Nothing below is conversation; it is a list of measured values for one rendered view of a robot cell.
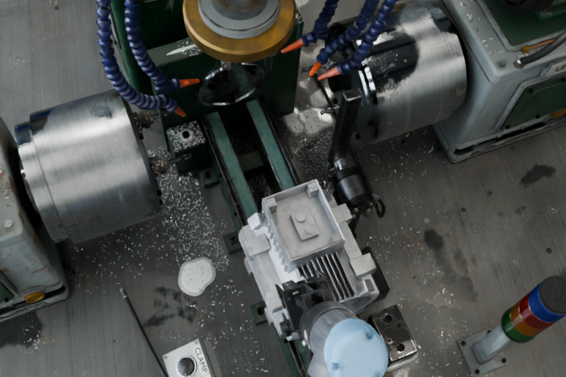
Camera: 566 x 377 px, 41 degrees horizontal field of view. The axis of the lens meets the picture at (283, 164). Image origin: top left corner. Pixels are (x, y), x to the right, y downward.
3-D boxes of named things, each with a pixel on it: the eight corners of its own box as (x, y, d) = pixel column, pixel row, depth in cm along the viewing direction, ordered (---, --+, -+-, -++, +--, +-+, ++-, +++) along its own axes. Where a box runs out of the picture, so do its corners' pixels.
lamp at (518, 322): (504, 307, 128) (512, 300, 124) (534, 295, 129) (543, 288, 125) (520, 341, 126) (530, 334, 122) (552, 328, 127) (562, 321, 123)
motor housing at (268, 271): (237, 252, 147) (237, 215, 130) (328, 218, 151) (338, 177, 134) (277, 348, 139) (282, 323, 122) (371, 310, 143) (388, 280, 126)
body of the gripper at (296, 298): (317, 267, 117) (341, 283, 105) (333, 319, 118) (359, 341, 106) (271, 284, 116) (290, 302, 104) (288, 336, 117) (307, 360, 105)
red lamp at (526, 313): (512, 300, 124) (520, 292, 120) (543, 288, 125) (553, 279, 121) (530, 334, 122) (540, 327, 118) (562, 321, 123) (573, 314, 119)
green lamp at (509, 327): (495, 314, 132) (504, 307, 128) (525, 302, 134) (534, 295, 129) (512, 347, 130) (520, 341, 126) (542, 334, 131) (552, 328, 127)
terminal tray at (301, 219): (259, 215, 134) (260, 199, 127) (314, 194, 136) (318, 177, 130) (285, 276, 129) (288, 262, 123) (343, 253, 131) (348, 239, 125)
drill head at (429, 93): (283, 80, 165) (289, 8, 142) (451, 28, 173) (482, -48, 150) (328, 178, 155) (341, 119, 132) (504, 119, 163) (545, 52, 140)
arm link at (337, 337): (318, 388, 89) (344, 320, 90) (296, 360, 100) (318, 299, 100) (378, 406, 91) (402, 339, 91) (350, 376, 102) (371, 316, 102)
